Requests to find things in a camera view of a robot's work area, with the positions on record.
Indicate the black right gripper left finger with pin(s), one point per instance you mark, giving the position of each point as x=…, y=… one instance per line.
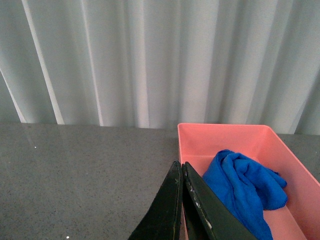
x=163, y=218

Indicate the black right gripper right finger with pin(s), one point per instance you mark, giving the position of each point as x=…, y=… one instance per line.
x=206, y=217

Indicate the blue microfiber cloth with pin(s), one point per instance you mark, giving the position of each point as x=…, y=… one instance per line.
x=247, y=189

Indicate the pink plastic tray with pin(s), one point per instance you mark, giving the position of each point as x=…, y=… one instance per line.
x=296, y=157

